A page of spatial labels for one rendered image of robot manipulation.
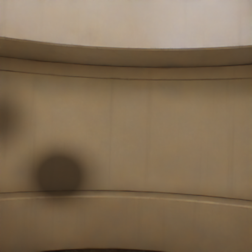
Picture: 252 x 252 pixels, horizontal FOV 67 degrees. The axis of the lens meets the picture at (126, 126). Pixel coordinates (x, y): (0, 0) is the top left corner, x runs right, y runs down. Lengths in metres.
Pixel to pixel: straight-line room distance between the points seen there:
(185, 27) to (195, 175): 0.31
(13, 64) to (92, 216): 0.37
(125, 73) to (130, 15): 0.13
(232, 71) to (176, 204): 0.32
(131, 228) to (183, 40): 0.39
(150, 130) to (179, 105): 0.09
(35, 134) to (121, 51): 0.26
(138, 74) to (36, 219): 0.39
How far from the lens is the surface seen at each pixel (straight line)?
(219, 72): 0.49
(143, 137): 0.45
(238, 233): 0.49
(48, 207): 0.46
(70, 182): 0.48
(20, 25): 0.42
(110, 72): 0.47
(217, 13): 0.43
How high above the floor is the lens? 0.26
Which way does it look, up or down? 1 degrees up
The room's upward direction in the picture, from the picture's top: 2 degrees clockwise
